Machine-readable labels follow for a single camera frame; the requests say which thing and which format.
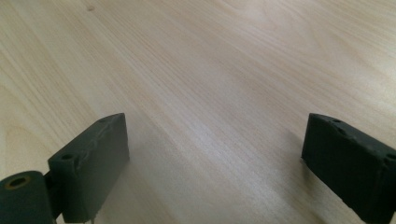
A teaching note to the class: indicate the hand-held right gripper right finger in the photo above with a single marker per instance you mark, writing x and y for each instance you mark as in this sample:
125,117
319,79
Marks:
351,161

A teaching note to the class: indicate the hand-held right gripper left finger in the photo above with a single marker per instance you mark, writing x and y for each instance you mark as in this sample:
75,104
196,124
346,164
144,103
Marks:
93,168

